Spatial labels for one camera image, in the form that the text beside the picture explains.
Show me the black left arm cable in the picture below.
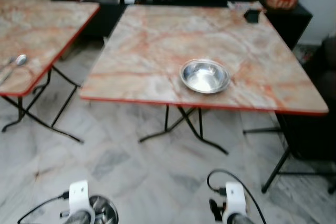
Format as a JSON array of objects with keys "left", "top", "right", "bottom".
[{"left": 17, "top": 192, "right": 71, "bottom": 224}]

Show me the black tv cabinet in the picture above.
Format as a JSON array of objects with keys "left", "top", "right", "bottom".
[{"left": 52, "top": 0, "right": 313, "bottom": 46}]

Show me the small black box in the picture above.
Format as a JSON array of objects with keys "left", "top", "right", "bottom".
[{"left": 244, "top": 9, "right": 261, "bottom": 24}]

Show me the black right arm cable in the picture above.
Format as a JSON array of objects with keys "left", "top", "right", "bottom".
[{"left": 207, "top": 169, "right": 266, "bottom": 224}]

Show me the printed paper leaflet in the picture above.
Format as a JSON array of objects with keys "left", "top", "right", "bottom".
[{"left": 227, "top": 1, "right": 263, "bottom": 10}]

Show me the stainless steel bowl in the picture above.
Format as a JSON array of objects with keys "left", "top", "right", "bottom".
[
  {"left": 87, "top": 195, "right": 119, "bottom": 224},
  {"left": 180, "top": 59, "right": 232, "bottom": 94}
]

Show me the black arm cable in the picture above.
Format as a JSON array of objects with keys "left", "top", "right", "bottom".
[
  {"left": 17, "top": 192, "right": 71, "bottom": 224},
  {"left": 207, "top": 169, "right": 266, "bottom": 224}
]

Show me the steel spoon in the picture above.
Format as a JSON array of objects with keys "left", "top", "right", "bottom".
[{"left": 0, "top": 54, "right": 28, "bottom": 86}]

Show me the marble-top folding table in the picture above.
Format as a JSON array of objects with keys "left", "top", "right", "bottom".
[
  {"left": 79, "top": 5, "right": 330, "bottom": 156},
  {"left": 0, "top": 1, "right": 100, "bottom": 144}
]

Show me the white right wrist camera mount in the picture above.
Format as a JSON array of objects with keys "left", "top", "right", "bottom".
[{"left": 224, "top": 182, "right": 248, "bottom": 220}]

